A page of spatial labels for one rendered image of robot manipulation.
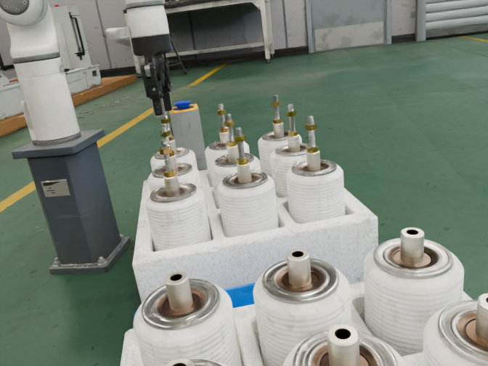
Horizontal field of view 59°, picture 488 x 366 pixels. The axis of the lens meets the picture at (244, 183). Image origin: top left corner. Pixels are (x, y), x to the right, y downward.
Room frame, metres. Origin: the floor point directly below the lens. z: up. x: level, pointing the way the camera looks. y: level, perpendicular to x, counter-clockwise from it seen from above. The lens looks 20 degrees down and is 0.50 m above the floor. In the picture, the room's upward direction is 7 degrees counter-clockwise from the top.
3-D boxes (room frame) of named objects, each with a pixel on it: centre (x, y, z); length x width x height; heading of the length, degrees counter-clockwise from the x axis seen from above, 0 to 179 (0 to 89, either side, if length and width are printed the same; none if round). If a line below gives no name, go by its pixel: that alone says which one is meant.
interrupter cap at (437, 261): (0.38, -0.16, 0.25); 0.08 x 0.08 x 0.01
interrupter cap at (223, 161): (0.79, 0.01, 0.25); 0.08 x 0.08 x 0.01
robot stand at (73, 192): (0.95, 0.39, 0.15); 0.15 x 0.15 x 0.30; 79
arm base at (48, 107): (0.95, 0.39, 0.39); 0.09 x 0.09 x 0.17; 79
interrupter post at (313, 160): (0.69, -0.12, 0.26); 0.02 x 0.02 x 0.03
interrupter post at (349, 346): (0.25, -0.06, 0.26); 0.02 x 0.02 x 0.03
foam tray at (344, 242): (0.79, 0.01, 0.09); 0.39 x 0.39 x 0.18; 7
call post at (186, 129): (1.07, 0.12, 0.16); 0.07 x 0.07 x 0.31; 7
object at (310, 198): (0.69, -0.12, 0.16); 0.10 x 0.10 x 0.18
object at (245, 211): (0.67, 0.00, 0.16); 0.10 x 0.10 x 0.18
